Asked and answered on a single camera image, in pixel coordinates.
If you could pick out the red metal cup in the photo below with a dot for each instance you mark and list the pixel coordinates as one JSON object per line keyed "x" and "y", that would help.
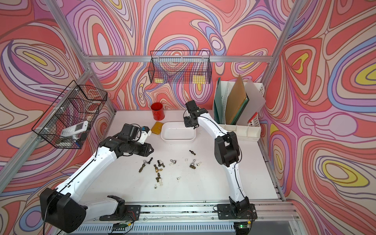
{"x": 157, "y": 111}

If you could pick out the white storage box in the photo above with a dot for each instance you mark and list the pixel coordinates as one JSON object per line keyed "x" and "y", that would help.
{"x": 176, "y": 132}

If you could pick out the gold chess piece centre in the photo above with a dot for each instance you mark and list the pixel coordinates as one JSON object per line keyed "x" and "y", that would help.
{"x": 157, "y": 170}

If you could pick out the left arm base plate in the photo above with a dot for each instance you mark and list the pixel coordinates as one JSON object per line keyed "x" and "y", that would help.
{"x": 124, "y": 213}

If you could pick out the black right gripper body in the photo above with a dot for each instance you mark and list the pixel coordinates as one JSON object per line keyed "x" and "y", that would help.
{"x": 188, "y": 123}

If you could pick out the black wire basket left wall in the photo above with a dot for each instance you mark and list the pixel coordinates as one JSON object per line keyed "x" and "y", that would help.
{"x": 75, "y": 104}

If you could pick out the black wire basket back wall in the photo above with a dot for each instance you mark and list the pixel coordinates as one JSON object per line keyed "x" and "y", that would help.
{"x": 180, "y": 66}

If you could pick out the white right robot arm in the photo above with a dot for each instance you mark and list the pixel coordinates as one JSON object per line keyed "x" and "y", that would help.
{"x": 227, "y": 152}

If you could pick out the brown cardboard folder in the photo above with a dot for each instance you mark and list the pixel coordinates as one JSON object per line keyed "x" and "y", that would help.
{"x": 237, "y": 92}

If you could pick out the yellow sponge pad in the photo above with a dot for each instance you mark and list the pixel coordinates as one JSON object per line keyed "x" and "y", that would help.
{"x": 157, "y": 128}

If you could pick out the black wire basket wall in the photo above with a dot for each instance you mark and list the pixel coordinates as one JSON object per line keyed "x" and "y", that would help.
{"x": 180, "y": 66}
{"x": 75, "y": 104}

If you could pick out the white file organizer rack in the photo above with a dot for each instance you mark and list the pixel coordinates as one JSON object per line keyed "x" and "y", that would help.
{"x": 251, "y": 131}

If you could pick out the dark silver chess piece left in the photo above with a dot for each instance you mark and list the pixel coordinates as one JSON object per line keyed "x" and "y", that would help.
{"x": 145, "y": 162}

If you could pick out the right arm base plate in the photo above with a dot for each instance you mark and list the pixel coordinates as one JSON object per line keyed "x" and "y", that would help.
{"x": 226, "y": 212}

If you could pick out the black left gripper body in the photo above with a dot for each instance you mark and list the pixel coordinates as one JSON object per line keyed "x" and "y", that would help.
{"x": 136, "y": 148}

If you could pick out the grey plastic sheet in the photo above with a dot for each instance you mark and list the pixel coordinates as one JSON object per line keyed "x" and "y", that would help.
{"x": 255, "y": 93}

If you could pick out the white remote control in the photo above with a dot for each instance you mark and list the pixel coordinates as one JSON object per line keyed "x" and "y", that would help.
{"x": 75, "y": 129}

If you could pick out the green folder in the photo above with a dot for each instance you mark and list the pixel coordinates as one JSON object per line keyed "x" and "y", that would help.
{"x": 239, "y": 106}

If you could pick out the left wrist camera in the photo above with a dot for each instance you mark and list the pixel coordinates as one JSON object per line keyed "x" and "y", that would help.
{"x": 145, "y": 133}

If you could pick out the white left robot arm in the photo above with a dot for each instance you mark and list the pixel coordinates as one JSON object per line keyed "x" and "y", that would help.
{"x": 62, "y": 207}

